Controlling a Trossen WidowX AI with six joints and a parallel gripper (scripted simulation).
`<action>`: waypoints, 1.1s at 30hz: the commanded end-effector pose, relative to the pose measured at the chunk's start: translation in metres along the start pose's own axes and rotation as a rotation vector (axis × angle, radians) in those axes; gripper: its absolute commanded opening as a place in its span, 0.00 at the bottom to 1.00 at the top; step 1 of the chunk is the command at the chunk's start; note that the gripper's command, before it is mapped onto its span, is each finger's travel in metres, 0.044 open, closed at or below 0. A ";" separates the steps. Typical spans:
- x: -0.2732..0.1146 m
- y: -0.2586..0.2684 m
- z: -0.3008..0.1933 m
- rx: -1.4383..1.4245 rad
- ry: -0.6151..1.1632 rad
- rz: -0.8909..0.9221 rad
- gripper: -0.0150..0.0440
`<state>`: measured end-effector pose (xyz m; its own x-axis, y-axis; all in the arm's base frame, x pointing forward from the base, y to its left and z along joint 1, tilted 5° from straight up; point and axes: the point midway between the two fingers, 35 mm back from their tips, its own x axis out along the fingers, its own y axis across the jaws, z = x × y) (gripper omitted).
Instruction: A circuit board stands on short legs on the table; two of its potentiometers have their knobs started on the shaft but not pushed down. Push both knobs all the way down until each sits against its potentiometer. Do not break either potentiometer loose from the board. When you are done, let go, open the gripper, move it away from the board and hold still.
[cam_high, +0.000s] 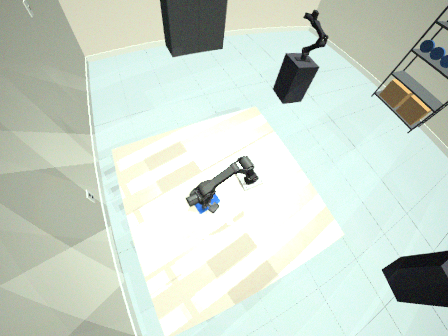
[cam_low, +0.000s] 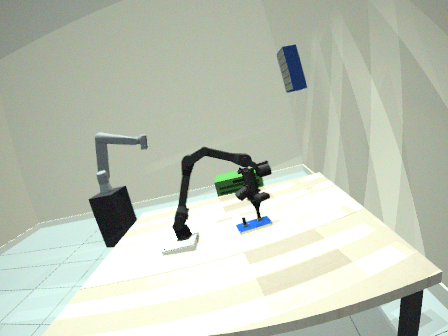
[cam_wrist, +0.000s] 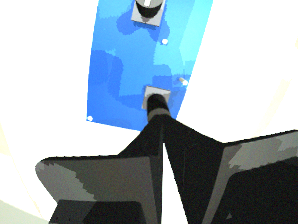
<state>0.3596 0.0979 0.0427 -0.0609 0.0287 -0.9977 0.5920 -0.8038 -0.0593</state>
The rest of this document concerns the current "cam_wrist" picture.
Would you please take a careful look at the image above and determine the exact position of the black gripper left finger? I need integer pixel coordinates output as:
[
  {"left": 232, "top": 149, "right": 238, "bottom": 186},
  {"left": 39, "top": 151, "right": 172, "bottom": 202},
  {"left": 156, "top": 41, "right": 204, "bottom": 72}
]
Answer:
[{"left": 35, "top": 115, "right": 164, "bottom": 224}]

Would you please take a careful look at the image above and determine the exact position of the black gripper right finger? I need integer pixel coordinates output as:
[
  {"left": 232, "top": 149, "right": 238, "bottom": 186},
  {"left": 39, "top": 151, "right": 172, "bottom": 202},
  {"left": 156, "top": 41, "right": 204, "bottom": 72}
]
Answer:
[{"left": 160, "top": 113, "right": 298, "bottom": 224}]

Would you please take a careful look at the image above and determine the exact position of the blue circuit board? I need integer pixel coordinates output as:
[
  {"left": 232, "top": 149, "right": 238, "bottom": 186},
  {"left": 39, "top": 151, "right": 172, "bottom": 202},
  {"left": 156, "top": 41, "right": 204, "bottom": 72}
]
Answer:
[{"left": 86, "top": 0, "right": 213, "bottom": 132}]

